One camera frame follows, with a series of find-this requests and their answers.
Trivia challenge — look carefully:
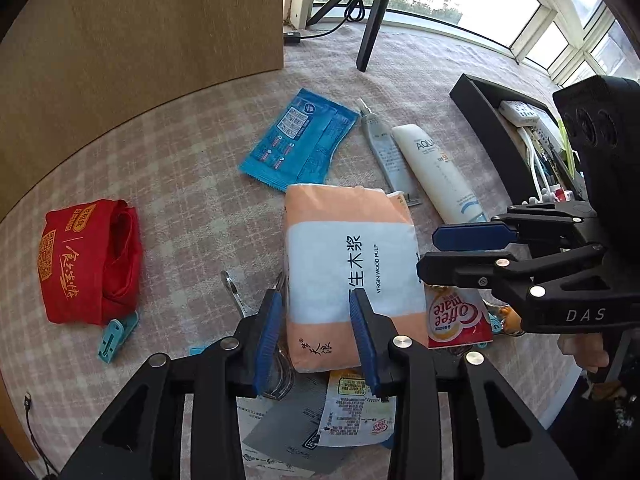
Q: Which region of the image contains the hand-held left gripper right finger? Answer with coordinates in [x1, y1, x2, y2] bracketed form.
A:
[348, 290, 581, 480]

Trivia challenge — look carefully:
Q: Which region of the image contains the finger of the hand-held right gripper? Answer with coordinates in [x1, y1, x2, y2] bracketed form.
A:
[432, 200, 601, 257]
[416, 242, 608, 311]

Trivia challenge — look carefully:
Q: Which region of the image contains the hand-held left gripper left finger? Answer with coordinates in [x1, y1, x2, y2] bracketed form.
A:
[57, 287, 286, 480]

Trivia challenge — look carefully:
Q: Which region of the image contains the orange white tissue pack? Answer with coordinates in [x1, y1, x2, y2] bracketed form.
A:
[283, 183, 429, 374]

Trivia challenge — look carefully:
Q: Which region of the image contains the black container box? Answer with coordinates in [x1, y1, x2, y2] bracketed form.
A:
[448, 73, 593, 213]

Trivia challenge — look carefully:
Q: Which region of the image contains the grey glue tube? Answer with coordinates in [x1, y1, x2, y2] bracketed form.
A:
[355, 98, 424, 207]

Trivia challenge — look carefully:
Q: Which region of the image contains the person's right hand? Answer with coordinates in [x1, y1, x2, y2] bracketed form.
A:
[557, 332, 612, 372]

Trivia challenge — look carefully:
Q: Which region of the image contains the clear plastic cup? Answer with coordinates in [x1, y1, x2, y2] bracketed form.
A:
[259, 342, 297, 402]

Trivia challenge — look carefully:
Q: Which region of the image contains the red white creamer packet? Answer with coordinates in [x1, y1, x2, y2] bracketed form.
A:
[424, 284, 494, 350]

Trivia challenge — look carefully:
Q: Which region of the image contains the white lotion tube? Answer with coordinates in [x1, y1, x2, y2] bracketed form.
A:
[391, 124, 489, 225]

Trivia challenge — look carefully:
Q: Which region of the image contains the small orange object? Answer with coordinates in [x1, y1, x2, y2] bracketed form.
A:
[499, 305, 526, 336]

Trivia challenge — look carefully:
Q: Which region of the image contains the white creamer packet yellow label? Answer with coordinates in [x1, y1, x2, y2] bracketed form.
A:
[317, 369, 397, 449]

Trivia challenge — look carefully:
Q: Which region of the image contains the grey flat pouch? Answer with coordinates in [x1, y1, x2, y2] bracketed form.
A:
[237, 374, 353, 477]

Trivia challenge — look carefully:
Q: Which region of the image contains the white power strip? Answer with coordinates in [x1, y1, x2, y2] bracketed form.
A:
[499, 100, 549, 127]

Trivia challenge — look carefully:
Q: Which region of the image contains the light blue plastic clip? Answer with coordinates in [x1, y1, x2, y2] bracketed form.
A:
[97, 310, 140, 365]

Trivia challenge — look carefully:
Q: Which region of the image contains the blue wet wipe packet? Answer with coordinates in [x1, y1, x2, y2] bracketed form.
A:
[238, 88, 361, 194]

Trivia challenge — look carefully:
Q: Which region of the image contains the red folded cloth bag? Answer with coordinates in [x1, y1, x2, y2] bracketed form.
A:
[37, 198, 144, 326]

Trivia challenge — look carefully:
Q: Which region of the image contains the black tripod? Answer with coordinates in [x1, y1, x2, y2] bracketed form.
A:
[305, 0, 402, 74]

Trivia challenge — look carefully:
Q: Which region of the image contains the brown wooden board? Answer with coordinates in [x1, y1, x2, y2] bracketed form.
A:
[0, 0, 285, 222]

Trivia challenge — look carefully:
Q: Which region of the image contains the white cable bundle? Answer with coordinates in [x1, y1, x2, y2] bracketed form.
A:
[516, 126, 558, 202]

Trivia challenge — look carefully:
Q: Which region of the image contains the white window frame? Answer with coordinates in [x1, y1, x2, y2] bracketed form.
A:
[285, 0, 640, 88]

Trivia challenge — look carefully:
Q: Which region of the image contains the thin black charging cable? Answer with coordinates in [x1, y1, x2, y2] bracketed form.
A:
[22, 393, 57, 477]

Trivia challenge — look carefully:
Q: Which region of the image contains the black tripod cable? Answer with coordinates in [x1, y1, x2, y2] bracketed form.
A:
[299, 0, 372, 41]

